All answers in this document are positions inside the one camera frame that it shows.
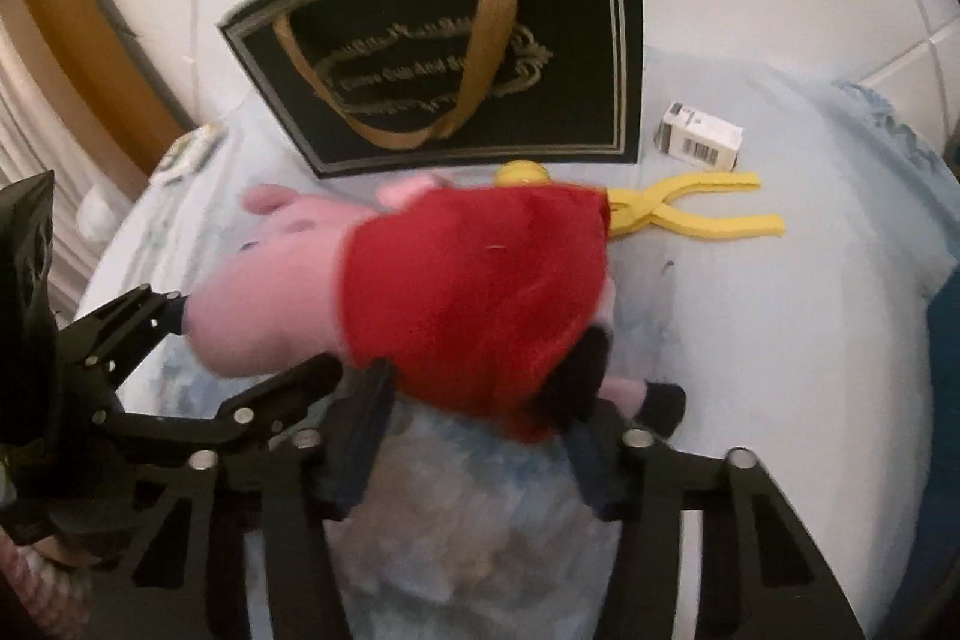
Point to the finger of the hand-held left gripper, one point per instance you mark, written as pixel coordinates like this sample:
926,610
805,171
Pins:
225,426
120,317

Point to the white barcode box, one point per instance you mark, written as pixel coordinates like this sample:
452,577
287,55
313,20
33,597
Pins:
697,138

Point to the black gift bag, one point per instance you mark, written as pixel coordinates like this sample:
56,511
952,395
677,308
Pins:
570,48

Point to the blue storage bin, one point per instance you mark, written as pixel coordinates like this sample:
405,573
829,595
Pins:
946,347

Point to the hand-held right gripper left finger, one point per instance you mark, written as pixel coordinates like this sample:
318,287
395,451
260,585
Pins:
360,445

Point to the yellow plastic clamp toy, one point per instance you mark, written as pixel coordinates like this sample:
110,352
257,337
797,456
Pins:
720,227

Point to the white pleated curtain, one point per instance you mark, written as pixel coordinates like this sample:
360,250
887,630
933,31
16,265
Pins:
37,108

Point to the pink pig plush red dress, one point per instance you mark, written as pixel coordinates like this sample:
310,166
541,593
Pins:
480,295

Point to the person's left forearm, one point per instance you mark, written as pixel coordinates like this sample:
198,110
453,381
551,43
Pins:
30,591

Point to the wooden door frame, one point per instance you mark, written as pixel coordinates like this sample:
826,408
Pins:
67,25

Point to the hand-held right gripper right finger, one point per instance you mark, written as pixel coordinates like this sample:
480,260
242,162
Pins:
592,460

